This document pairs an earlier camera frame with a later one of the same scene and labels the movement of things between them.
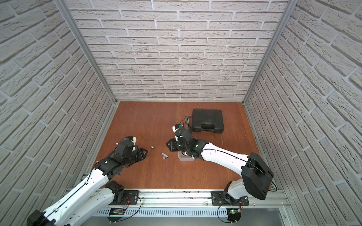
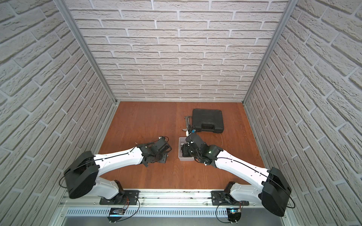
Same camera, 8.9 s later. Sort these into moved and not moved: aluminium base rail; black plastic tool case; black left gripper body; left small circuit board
Moved: black left gripper body
Not moved: left small circuit board; black plastic tool case; aluminium base rail
